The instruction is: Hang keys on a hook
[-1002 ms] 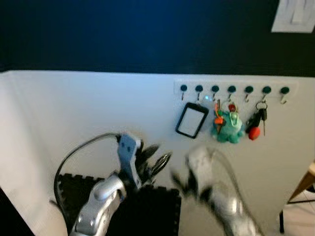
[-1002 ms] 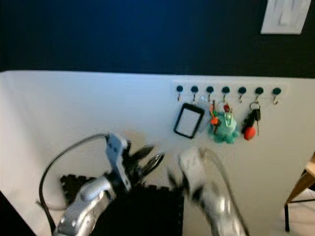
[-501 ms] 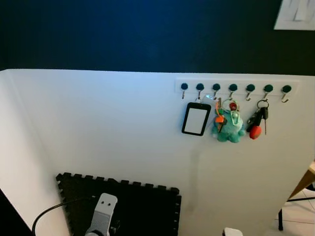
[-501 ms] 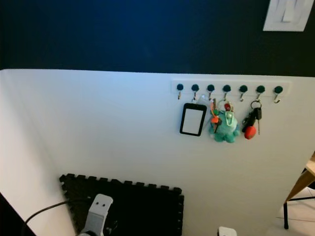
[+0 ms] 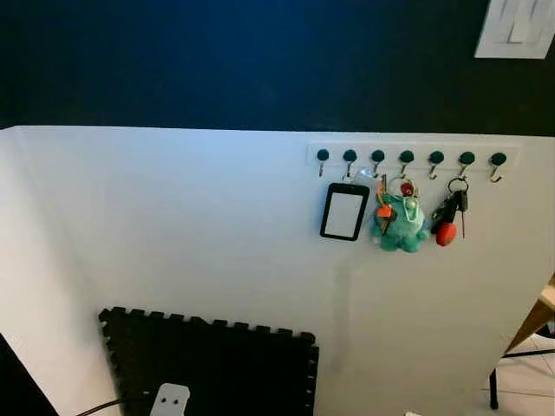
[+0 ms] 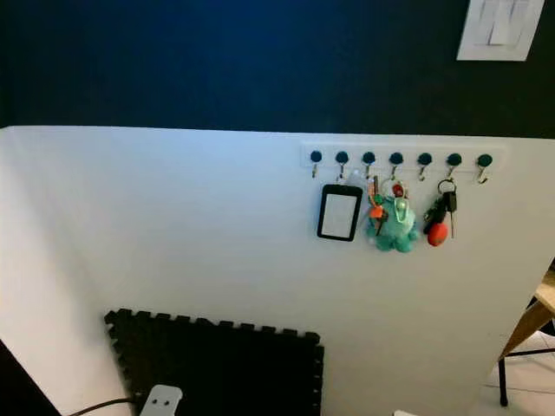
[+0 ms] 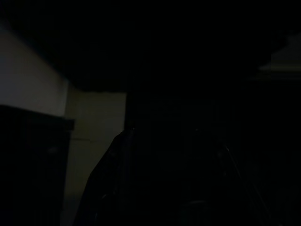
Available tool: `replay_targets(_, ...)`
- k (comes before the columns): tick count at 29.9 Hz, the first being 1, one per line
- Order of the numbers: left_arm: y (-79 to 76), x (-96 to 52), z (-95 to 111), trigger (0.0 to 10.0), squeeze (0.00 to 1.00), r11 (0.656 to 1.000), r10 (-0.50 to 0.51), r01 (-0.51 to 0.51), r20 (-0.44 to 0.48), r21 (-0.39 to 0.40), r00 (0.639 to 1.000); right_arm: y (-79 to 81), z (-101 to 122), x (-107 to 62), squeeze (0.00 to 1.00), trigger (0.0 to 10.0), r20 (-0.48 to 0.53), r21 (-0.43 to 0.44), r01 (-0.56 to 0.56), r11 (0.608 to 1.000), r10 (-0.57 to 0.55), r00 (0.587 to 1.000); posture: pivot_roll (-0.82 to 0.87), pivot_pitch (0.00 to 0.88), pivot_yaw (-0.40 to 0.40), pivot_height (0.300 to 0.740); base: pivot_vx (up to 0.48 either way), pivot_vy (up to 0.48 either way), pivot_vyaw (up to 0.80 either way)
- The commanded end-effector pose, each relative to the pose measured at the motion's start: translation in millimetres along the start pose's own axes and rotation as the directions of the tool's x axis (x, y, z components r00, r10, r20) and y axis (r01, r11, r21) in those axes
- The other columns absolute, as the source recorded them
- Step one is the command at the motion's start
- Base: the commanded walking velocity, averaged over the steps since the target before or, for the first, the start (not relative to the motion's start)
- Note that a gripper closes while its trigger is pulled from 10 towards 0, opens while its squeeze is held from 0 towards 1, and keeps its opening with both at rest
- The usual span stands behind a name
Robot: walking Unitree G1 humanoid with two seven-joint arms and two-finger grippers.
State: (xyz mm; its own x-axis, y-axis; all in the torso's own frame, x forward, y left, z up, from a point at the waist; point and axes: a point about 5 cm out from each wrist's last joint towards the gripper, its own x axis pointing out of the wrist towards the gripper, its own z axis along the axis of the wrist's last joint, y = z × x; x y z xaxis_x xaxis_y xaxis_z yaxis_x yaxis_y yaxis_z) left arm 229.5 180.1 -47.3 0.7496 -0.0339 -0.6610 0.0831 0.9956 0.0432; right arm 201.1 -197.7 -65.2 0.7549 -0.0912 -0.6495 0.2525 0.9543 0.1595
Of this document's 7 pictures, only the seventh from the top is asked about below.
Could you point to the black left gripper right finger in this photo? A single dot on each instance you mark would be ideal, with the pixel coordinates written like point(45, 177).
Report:
point(211, 183)

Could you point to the black cabinet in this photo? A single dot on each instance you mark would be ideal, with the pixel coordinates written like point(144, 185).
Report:
point(30, 169)

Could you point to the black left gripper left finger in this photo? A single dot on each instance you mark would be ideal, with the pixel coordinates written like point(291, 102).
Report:
point(113, 183)

